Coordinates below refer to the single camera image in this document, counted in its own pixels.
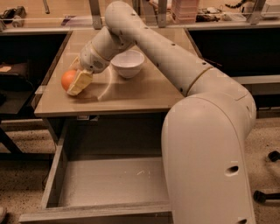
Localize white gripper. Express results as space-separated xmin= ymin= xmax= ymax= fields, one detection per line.
xmin=67 ymin=41 xmax=108 ymax=96

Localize orange fruit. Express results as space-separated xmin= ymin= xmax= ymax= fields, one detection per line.
xmin=60 ymin=70 xmax=76 ymax=91

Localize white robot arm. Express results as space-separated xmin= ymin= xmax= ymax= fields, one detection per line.
xmin=67 ymin=1 xmax=256 ymax=224

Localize grey cabinet with beige top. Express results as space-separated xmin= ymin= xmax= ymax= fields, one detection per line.
xmin=31 ymin=27 xmax=205 ymax=147

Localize open grey drawer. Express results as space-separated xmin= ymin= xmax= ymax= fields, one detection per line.
xmin=19 ymin=120 xmax=172 ymax=224

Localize white bowl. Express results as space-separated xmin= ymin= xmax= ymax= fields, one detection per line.
xmin=111 ymin=50 xmax=145 ymax=79

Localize black device on shelf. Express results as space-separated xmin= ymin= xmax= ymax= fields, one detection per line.
xmin=0 ymin=6 xmax=26 ymax=27

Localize pink stacked bins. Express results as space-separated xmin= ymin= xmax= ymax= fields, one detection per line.
xmin=171 ymin=0 xmax=199 ymax=24

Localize black chair leg caster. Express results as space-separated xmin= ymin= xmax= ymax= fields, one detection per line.
xmin=253 ymin=191 xmax=280 ymax=204

